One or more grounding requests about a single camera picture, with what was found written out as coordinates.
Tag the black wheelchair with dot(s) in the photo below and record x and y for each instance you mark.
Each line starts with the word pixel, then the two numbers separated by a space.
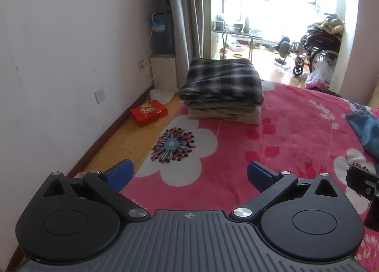
pixel 321 43

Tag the black white plaid shirt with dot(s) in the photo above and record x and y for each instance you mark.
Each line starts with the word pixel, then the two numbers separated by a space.
pixel 227 82

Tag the white plastic bag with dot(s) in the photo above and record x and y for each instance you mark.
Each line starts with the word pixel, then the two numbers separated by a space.
pixel 320 77

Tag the red snack box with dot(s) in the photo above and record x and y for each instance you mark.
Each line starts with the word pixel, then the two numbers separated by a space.
pixel 148 112

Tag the grey folding table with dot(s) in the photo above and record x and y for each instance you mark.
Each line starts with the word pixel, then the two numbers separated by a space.
pixel 233 37

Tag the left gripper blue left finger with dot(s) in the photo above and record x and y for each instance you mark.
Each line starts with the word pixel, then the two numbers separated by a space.
pixel 104 188

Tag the pink floral bed blanket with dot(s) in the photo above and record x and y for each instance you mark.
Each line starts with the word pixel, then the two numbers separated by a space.
pixel 191 173

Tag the grey curtain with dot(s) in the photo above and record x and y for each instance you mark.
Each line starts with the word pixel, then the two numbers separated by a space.
pixel 188 19

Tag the blue denim garment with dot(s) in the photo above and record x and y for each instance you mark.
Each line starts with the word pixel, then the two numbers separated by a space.
pixel 365 126

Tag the folded grey garment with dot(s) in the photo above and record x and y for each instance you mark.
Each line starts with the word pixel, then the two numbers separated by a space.
pixel 228 106

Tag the folded beige garment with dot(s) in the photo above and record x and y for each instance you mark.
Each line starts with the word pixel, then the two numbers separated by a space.
pixel 242 117

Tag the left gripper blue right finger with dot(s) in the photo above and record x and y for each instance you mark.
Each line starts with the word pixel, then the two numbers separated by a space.
pixel 271 185

